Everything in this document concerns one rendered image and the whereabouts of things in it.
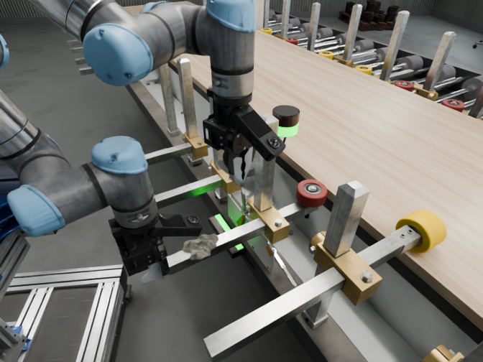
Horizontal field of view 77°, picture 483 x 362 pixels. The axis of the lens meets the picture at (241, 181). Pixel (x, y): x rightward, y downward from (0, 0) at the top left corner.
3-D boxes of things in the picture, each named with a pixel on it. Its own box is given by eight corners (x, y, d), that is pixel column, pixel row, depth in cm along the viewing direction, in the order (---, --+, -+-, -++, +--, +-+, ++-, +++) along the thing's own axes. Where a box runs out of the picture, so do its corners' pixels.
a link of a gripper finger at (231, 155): (237, 165, 65) (237, 130, 60) (244, 168, 64) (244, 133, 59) (222, 175, 63) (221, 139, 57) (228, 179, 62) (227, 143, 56)
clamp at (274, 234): (272, 245, 77) (273, 231, 73) (245, 212, 86) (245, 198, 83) (290, 236, 79) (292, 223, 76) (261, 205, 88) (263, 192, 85)
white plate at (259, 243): (270, 275, 83) (273, 253, 77) (227, 216, 101) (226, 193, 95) (272, 274, 84) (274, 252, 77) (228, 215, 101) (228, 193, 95)
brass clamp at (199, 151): (195, 159, 113) (193, 148, 110) (182, 143, 122) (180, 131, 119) (210, 155, 115) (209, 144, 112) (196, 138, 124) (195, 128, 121)
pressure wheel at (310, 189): (304, 231, 83) (310, 200, 76) (287, 213, 89) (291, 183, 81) (326, 220, 86) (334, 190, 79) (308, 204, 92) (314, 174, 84)
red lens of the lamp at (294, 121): (282, 129, 64) (282, 120, 63) (266, 118, 68) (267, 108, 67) (304, 122, 66) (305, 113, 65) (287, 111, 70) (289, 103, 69)
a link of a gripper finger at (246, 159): (232, 169, 72) (231, 136, 66) (251, 179, 69) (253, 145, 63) (223, 175, 70) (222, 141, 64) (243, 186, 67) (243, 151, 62)
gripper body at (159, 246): (121, 252, 64) (105, 212, 57) (160, 236, 68) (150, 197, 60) (130, 279, 59) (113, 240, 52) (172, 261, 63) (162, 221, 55)
